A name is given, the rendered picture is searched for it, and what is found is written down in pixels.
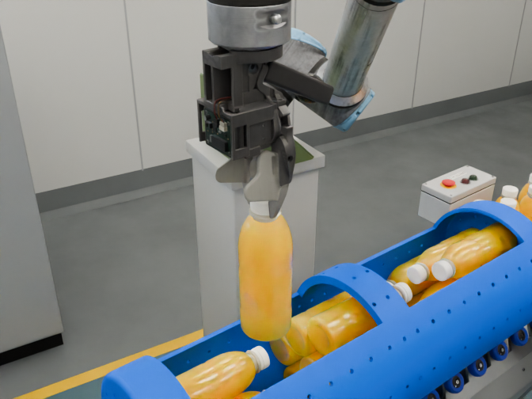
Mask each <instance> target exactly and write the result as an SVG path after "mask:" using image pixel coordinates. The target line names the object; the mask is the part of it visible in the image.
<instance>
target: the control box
mask: <svg viewBox="0 0 532 399"><path fill-rule="evenodd" d="M462 172H463V173H464V174H463V173H462ZM460 174H461V175H460ZM471 174H474V175H476V176H477V179H476V180H471V179H469V176H470V175H471ZM459 175H460V176H459ZM452 176H454V177H453V178H452ZM451 178H452V179H451ZM462 178H468V179H469V183H468V184H465V183H462V182H461V180H462ZM445 179H451V180H453V181H455V185H454V186H451V187H447V186H445V185H444V184H442V180H445ZM495 183H496V177H494V176H492V175H490V174H487V173H484V172H482V171H480V170H478V169H475V168H473V167H470V166H468V165H466V166H464V167H461V168H460V169H456V170H455V171H452V172H450V173H447V174H445V175H442V176H441V177H437V178H435V179H433V180H430V181H428V182H426V183H423V184H422V188H421V191H422V192H421V195H420V205H419V212H418V215H419V216H421V217H423V218H425V219H427V220H429V221H431V222H433V223H436V222H437V221H438V220H439V219H440V218H441V217H442V216H443V215H444V214H446V213H447V212H449V211H452V210H454V209H456V208H458V207H460V206H462V205H464V204H467V203H471V202H473V201H474V200H488V201H492V194H493V190H494V186H495Z"/></svg>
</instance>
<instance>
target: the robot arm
mask: <svg viewBox="0 0 532 399"><path fill-rule="evenodd" d="M404 1H405V0H347V1H346V3H345V6H344V11H343V13H342V16H341V19H340V23H339V27H338V29H337V32H336V37H335V40H334V42H333V46H332V50H331V52H330V56H329V59H327V58H326V55H327V51H326V49H325V47H323V46H322V44H321V43H320V42H319V41H317V40H316V39H314V38H313V37H312V36H311V35H309V34H307V33H305V32H303V31H301V30H299V29H296V28H292V27H291V3H292V0H207V31H208V39H209V41H211V42H212V43H213V44H214V45H218V47H214V48H209V49H205V50H202V58H203V87H204V97H202V98H199V99H196V100H197V112H198V126H199V141H200V142H202V141H205V140H206V144H207V145H208V146H210V147H212V148H214V149H215V150H217V151H219V152H220V153H222V154H224V155H226V156H227V157H229V160H228V161H226V162H225V163H224V164H223V165H221V166H220V167H218V169H217V170H216V173H215V179H216V180H217V181H218V182H219V183H242V185H243V189H244V196H245V199H246V200H247V202H248V204H249V205H250V202H260V201H269V202H268V208H269V217H270V219H273V218H275V217H276V216H277V215H278V213H279V210H280V208H281V207H282V205H283V201H284V200H285V197H286V195H287V191H288V187H289V184H290V183H291V181H292V177H293V172H294V167H295V158H296V151H295V141H294V136H293V126H292V125H291V119H290V111H289V109H288V106H289V105H290V103H291V102H292V101H293V100H294V99H296V100H297V101H299V102H300V103H302V104H303V105H305V106H306V107H307V108H309V109H310V110H311V111H313V112H314V113H316V114H317V115H319V116H320V117H321V118H322V119H324V120H325V121H327V122H328V123H330V124H331V125H332V126H333V127H335V128H337V129H339V130H340V131H347V130H348V129H349V128H350V127H351V125H352V124H353V123H354V122H355V121H356V120H357V118H358V117H359V116H360V114H361V113H362V112H363V110H364V109H365V108H366V107H367V106H368V104H369V103H370V102H371V100H372V99H373V98H374V95H375V93H374V92H373V91H372V89H370V88H368V84H369V82H368V77H367V73H368V71H369V69H370V67H371V64H372V63H373V60H374V57H375V55H376V53H377V51H378V48H379V46H380V44H381V42H382V39H383V37H384V35H385V33H386V30H387V29H388V26H389V24H390V21H391V19H392V17H393V14H394V12H395V10H396V8H397V5H398V3H402V2H404ZM203 110H204V116H203V118H204V121H205V131H203V126H202V112H201V111H203ZM269 147H272V151H270V150H263V149H266V148H269Z"/></svg>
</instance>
